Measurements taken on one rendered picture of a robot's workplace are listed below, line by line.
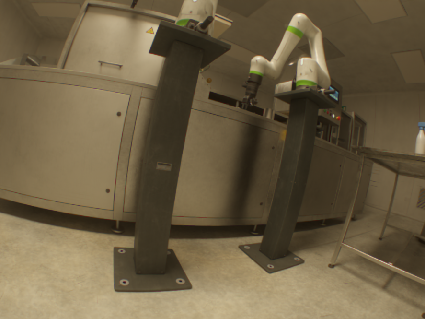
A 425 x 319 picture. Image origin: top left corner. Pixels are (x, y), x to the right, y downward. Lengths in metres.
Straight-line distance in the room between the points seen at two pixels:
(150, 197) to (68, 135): 0.54
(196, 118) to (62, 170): 0.74
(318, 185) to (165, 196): 1.36
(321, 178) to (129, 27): 1.82
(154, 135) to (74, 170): 0.52
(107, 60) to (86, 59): 0.13
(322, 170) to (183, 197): 1.19
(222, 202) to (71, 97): 0.99
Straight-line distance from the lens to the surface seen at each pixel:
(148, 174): 0.66
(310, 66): 1.17
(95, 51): 1.29
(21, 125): 1.15
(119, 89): 1.00
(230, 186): 1.15
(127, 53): 1.26
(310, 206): 1.75
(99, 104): 1.00
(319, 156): 1.70
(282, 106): 1.87
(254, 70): 1.28
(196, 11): 0.83
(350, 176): 2.28
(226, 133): 1.10
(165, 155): 0.66
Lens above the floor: 0.54
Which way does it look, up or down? 3 degrees down
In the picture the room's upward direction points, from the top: 11 degrees clockwise
